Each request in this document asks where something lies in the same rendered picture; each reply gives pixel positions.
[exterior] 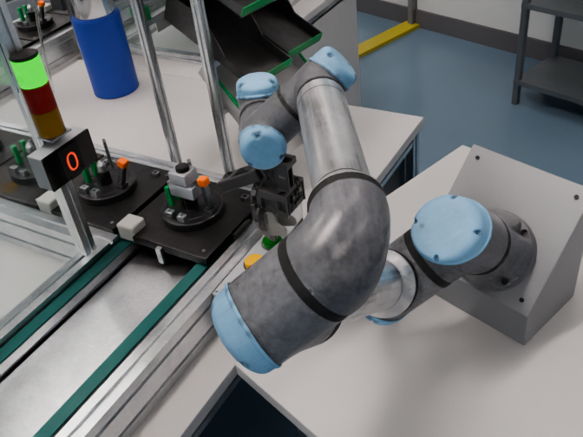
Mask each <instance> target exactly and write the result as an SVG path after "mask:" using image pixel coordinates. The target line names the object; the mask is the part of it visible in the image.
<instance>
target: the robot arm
mask: <svg viewBox="0 0 583 437"><path fill-rule="evenodd" d="M356 79H357V75H356V73H355V71H354V69H353V68H352V66H351V65H350V64H349V63H348V62H347V60H346V59H345V58H344V57H343V56H342V55H341V54H340V53H339V52H338V51H337V50H335V49H334V48H332V47H329V46H325V47H323V48H321V49H320V50H319V51H318V52H317V53H316V54H315V55H314V56H313V57H310V58H309V59H308V61H307V62H306V63H305V64H304V65H303V66H302V67H301V68H300V69H299V70H298V71H297V72H296V73H295V74H294V75H293V76H291V77H290V78H289V79H288V80H287V81H286V82H285V83H284V84H283V85H282V86H281V87H280V88H279V87H278V80H277V78H276V77H275V76H274V75H272V74H270V73H266V72H257V73H251V74H248V75H244V76H243V77H241V78H240V79H239V80H238V81H237V83H236V91H237V96H236V99H237V100H238V104H239V149H240V152H241V156H242V158H243V159H244V161H245V162H246V163H247V165H249V166H244V167H241V168H239V169H236V170H233V171H231V172H227V173H225V174H224V176H223V177H222V179H221V180H220V181H219V182H218V183H217V186H218V187H219V189H220V190H221V191H222V192H229V191H231V190H234V189H237V188H240V187H242V186H248V185H250V184H253V186H252V190H251V208H252V219H253V221H254V223H255V224H256V226H257V227H258V228H259V229H260V230H261V231H262V232H263V233H264V235H265V236H266V237H267V238H269V239H270V240H271V241H274V242H275V241H276V240H277V239H278V236H286V235H287V234H288V231H287V230H286V228H284V226H294V225H296V223H297V220H296V219H295V218H294V217H293V216H292V215H291V214H292V213H293V212H294V211H295V209H296V208H297V207H298V206H299V205H300V203H301V202H302V201H303V200H304V199H305V185H304V177H300V176H297V175H293V171H292V166H293V165H294V164H295V163H296V162H297V160H296V155H291V154H288V153H286V151H287V143H289V142H290V141H291V140H292V139H293V138H294V137H295V136H297V135H298V134H299V133H300V132H302V136H303V142H304V146H305V155H306V160H307V165H308V170H309V174H310V180H311V189H312V190H311V192H310V194H309V197H308V200H307V212H308V214H307V216H306V217H305V219H304V220H303V221H302V223H301V224H300V225H299V226H298V227H297V228H296V229H295V230H294V231H293V232H291V233H290V234H289V235H288V236H286V237H285V238H284V239H282V240H281V241H280V242H279V243H277V244H276V245H275V246H274V247H272V248H271V249H270V250H269V251H268V252H267V253H266V254H265V255H263V256H262V257H261V258H260V259H258V260H257V261H256V262H255V263H254V264H252V265H251V266H250V267H248V268H247V269H246V270H245V271H243V272H242V273H241V274H240V275H239V276H237V277H236V278H235V279H234V280H233V281H232V282H231V283H230V282H228V283H227V284H226V285H225V288H224V289H223V290H221V291H220V292H219V293H218V294H217V295H216V296H215V298H214V299H213V302H212V319H213V325H214V328H215V330H216V332H217V334H218V336H219V339H220V340H221V341H222V343H223V345H224V346H225V348H226V349H227V351H228V352H229V353H230V354H231V356H232V357H233V358H234V359H235V360H236V361H237V362H239V363H240V364H241V365H242V366H243V367H245V368H246V369H249V370H250V371H252V372H254V373H257V374H267V373H269V372H271V371H273V370H274V369H279V368H280V367H281V366H282V363H284V362H286V361H287V360H288V359H290V358H291V357H293V356H295V355H296V354H298V353H299V352H301V351H303V350H306V349H309V348H312V347H315V346H317V345H319V344H321V343H324V342H326V341H328V340H329V339H330V338H331V337H333V336H334V335H335V334H336V332H337V330H338V329H339V327H340V325H341V324H344V323H348V322H351V321H354V320H357V319H359V318H362V317H365V318H367V319H368V320H369V321H373V323H375V324H378V325H383V326H384V325H390V324H392V323H395V322H398V321H400V320H402V319H403V318H404V317H405V316H407V314H408V313H410V312H411V311H412V310H414V309H415V308H416V307H418V306H419V305H421V304H422V303H424V302H426V301H427V300H428V299H430V298H431V297H433V296H434V295H435V294H437V293H438V292H439V291H441V290H443V289H444V288H446V287H447V286H449V285H450V284H452V283H453V282H454V281H456V280H457V279H459V278H460V277H463V278H464V279H465V280H466V281H468V282H469V283H470V284H472V285H474V286H475V287H477V288H480V289H483V290H489V291H502V290H508V289H511V288H513V287H515V286H516V285H517V284H519V283H521V282H522V281H523V280H524V279H525V278H526V277H527V276H528V274H529V273H530V271H531V270H532V269H533V267H534V263H535V259H536V255H537V244H536V239H535V236H534V233H533V231H532V230H531V228H530V227H529V225H528V224H527V223H526V222H525V221H524V220H523V219H521V218H520V217H518V216H516V215H515V214H513V213H511V212H508V211H503V210H497V209H493V210H488V209H486V208H484V207H483V206H482V205H481V204H479V203H478V202H476V201H474V200H472V199H469V198H465V197H462V196H459V195H442V196H439V197H436V198H434V199H432V200H430V201H429V202H427V203H426V204H425V205H423V206H422V207H421V208H420V210H419V211H418V212H417V214H416V216H415V217H414V220H415V221H414V223H413V225H412V226H411V228H410V229H409V230H408V231H406V232H405V233H404V234H403V235H401V236H400V237H399V238H397V239H396V240H394V241H393V242H392V243H390V208H389V204H388V201H387V198H386V195H385V192H384V190H383V187H382V185H381V184H380V183H379V182H378V180H376V179H375V178H374V177H372V176H371V175H370V172H369V169H368V167H367V163H366V160H365V158H364V153H363V149H362V147H361V144H360V141H359V139H358V135H357V130H356V128H355V125H354V121H353V119H352V116H351V113H350V108H349V105H348V102H347V100H346V97H345V93H344V92H345V91H348V90H349V89H350V87H351V86H352V85H353V84H354V83H355V81H356ZM302 190H303V191H302Z"/></svg>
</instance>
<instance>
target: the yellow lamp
mask: <svg viewBox="0 0 583 437"><path fill-rule="evenodd" d="M30 115H31V118H32V120H33V122H34V124H35V127H36V131H37V133H38V135H39V137H40V138H43V139H52V138H55V137H57V136H59V135H61V134H63V133H64V132H65V130H66V127H65V125H64V122H63V120H62V116H61V113H60V110H59V108H58V106H57V107H56V108H55V109H54V110H52V111H51V112H48V113H46V114H30Z"/></svg>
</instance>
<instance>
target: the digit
mask: <svg viewBox="0 0 583 437"><path fill-rule="evenodd" d="M58 156H59V158H60V161H61V162H62V167H63V169H64V172H65V174H66V176H67V179H70V178H71V177H72V176H74V175H75V174H76V173H78V172H79V171H81V170H82V169H83V168H84V167H85V165H84V162H83V159H82V156H81V153H80V150H79V147H78V145H77V142H76V140H75V141H74V142H72V143H71V144H70V145H68V146H67V147H65V148H64V149H63V150H62V151H60V152H59V153H58Z"/></svg>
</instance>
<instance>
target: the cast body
mask: <svg viewBox="0 0 583 437"><path fill-rule="evenodd" d="M168 178H169V180H168V181H167V184H168V185H169V189H170V193H171V194H172V195H173V196H177V197H181V198H184V199H190V200H196V199H197V198H198V197H199V196H200V195H201V194H202V191H201V188H200V186H193V182H194V181H195V180H197V179H198V174H197V170H196V167H195V166H189V165H188V164H187V163H186V162H182V163H179V164H177V165H176V166H175V167H174V168H173V169H172V170H171V171H170V172H168Z"/></svg>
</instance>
